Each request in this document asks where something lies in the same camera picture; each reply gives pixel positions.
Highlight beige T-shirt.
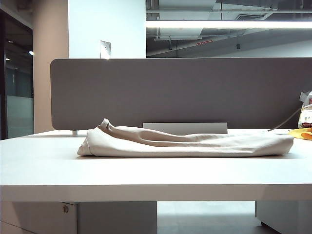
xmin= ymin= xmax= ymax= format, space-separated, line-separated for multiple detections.
xmin=77 ymin=118 xmax=295 ymax=158

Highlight ceiling air vent grille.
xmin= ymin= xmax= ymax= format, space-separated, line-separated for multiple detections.
xmin=236 ymin=13 xmax=268 ymax=20

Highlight yellow cloth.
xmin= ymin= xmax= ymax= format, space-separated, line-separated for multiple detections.
xmin=287 ymin=128 xmax=312 ymax=141

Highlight silver wall plate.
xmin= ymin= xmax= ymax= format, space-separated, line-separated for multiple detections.
xmin=99 ymin=40 xmax=112 ymax=59

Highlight ceiling cable tray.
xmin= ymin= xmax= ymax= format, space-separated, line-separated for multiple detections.
xmin=154 ymin=35 xmax=203 ymax=40

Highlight white plastic snack bag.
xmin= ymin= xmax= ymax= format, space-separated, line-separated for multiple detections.
xmin=299 ymin=90 xmax=312 ymax=129

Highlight white cable flap box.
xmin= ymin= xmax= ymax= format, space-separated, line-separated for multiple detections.
xmin=142 ymin=122 xmax=229 ymax=135

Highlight white drawer pedestal cabinet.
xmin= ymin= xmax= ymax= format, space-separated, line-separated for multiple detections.
xmin=0 ymin=201 xmax=158 ymax=234

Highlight grey cable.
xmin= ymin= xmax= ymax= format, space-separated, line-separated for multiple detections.
xmin=267 ymin=108 xmax=302 ymax=133

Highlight grey-brown desk partition screen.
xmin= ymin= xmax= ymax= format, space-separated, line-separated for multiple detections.
xmin=50 ymin=58 xmax=312 ymax=131

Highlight white cabinet on castors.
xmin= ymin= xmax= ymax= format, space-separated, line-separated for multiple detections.
xmin=254 ymin=201 xmax=312 ymax=234

